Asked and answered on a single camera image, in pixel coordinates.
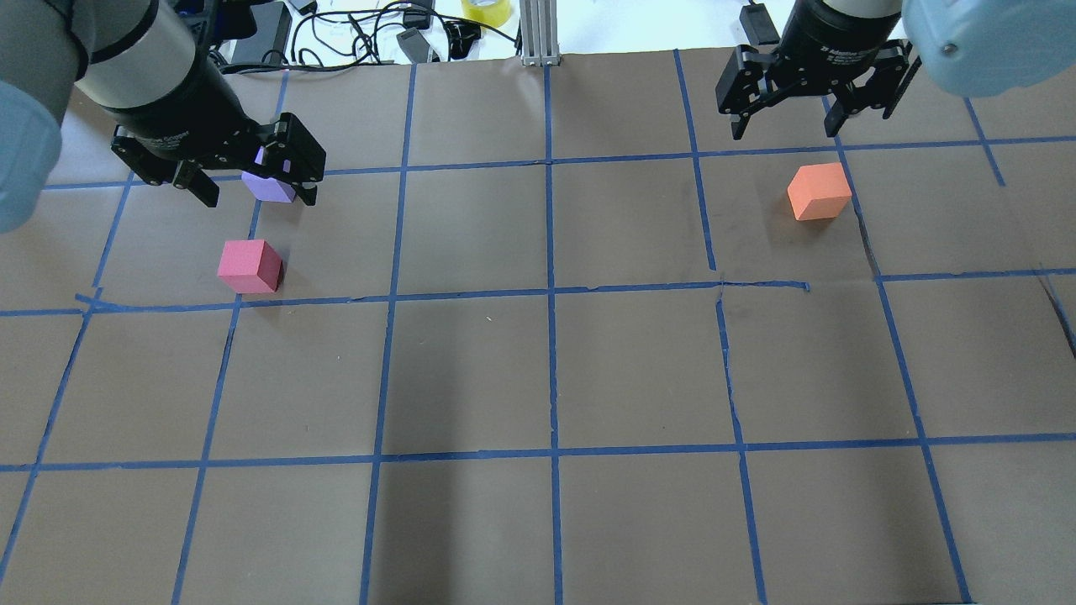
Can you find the orange foam block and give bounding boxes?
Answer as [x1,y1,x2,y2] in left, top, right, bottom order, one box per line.
[787,161,852,222]

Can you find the red foam block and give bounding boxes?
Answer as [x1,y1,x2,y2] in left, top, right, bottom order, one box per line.
[218,239,283,295]

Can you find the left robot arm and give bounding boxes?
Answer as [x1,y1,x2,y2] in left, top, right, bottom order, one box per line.
[1,1,326,233]

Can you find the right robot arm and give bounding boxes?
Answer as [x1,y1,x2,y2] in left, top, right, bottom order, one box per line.
[714,1,1075,140]

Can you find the purple foam block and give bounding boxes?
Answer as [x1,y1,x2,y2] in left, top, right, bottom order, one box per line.
[240,171,297,203]

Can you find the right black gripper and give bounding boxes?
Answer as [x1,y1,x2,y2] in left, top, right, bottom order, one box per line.
[716,1,921,140]

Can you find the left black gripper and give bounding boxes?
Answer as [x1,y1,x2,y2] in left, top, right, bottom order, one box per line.
[105,53,327,209]

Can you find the aluminium frame post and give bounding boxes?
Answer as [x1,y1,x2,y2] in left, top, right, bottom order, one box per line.
[518,0,562,66]

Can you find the yellow tape roll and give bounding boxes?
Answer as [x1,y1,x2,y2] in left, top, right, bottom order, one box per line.
[461,0,512,28]

